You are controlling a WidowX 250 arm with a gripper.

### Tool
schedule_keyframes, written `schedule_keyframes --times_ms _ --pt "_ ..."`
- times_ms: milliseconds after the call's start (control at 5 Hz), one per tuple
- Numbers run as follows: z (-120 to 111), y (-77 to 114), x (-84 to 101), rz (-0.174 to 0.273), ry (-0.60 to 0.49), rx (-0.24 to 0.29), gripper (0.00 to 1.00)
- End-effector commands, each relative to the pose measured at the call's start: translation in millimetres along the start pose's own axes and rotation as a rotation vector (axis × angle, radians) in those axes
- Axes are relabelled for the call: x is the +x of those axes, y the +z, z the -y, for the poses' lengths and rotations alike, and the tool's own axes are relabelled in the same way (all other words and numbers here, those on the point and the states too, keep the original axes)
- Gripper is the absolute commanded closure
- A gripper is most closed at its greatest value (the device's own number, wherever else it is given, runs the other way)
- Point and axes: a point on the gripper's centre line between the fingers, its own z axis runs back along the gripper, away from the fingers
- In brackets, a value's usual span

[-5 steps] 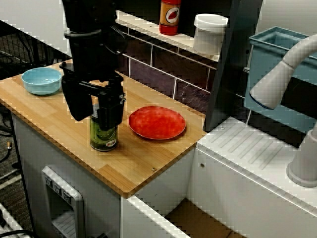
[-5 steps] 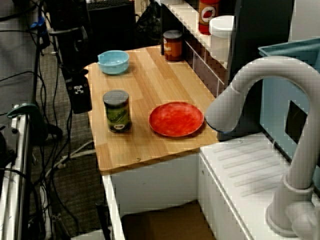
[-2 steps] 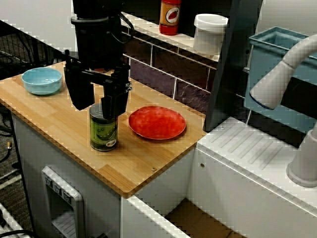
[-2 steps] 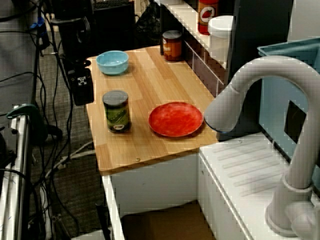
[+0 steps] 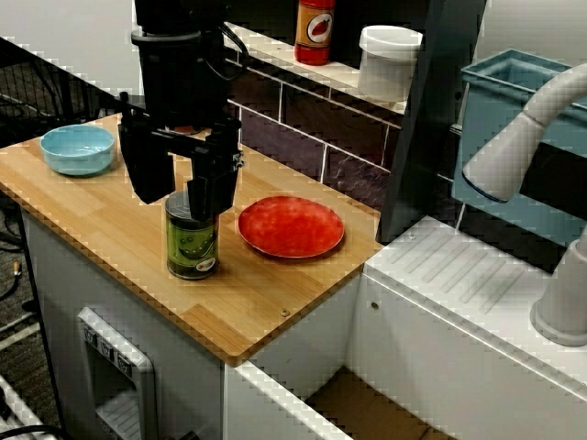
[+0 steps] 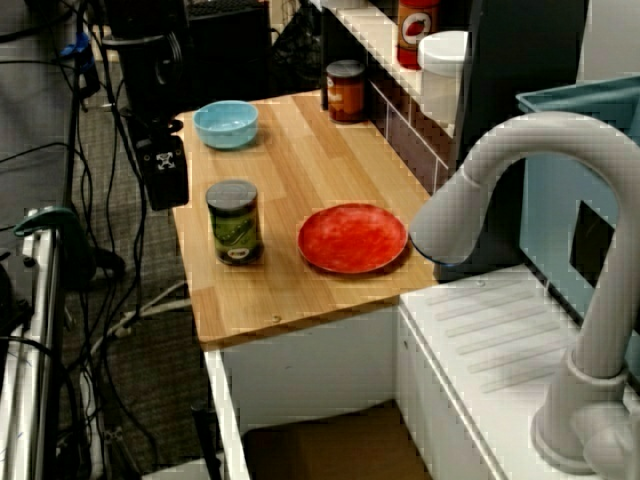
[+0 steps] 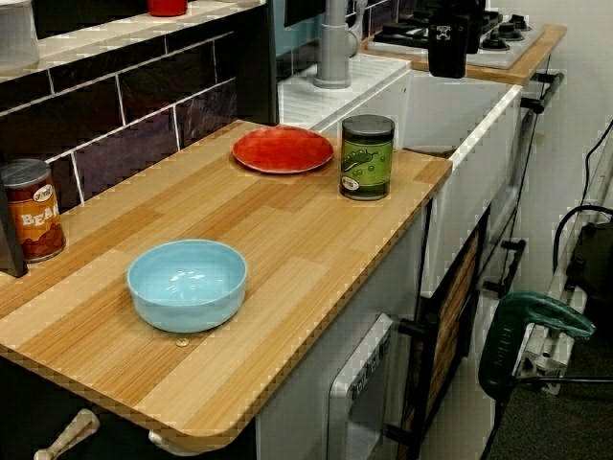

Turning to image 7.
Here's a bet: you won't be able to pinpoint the dark grey shelf upright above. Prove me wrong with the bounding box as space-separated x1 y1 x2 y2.
232 0 280 128

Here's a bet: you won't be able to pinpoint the green pickle can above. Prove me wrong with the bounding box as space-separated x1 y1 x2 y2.
339 114 397 203

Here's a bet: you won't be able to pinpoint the orange beans can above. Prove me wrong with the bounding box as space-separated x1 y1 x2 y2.
0 158 67 265

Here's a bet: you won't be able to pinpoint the toy stove top black burners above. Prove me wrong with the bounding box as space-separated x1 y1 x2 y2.
366 4 547 69

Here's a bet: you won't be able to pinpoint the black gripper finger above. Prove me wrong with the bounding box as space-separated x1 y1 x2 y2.
466 13 482 56
426 10 469 80

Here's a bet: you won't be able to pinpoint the white toy sink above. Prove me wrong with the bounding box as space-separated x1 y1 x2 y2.
276 52 524 301

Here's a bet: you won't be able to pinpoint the black shelf upright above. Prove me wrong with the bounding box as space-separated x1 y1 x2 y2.
0 181 31 280

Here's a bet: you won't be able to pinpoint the thick black cable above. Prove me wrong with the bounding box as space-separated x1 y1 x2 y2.
552 204 613 288

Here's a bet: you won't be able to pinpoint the red round plate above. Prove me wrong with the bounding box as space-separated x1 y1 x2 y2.
231 125 335 175

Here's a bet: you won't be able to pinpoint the thin black cable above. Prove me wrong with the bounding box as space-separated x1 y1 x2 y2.
580 122 613 205

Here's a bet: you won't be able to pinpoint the red hot sauce bottle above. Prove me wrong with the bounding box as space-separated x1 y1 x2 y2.
147 0 189 18

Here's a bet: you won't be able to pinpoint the aluminium extrusion rail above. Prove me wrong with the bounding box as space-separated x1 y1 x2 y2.
510 133 613 397

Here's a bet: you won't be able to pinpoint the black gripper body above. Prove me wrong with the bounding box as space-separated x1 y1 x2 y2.
429 0 478 15

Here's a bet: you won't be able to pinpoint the light blue bowl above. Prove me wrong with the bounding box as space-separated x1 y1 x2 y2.
125 239 248 334

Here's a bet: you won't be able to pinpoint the grey toy faucet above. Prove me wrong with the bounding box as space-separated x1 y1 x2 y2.
312 0 371 90

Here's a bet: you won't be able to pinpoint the grey oven door handle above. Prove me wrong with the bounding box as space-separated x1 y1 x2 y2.
518 70 565 116

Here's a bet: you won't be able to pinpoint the white shelf ledge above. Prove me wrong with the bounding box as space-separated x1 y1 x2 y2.
0 0 269 86

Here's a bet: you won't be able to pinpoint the cream wooden cabinet handle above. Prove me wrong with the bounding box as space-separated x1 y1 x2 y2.
32 407 101 460
147 427 193 456

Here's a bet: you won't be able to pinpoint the black box device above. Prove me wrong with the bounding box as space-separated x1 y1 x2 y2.
563 220 613 308

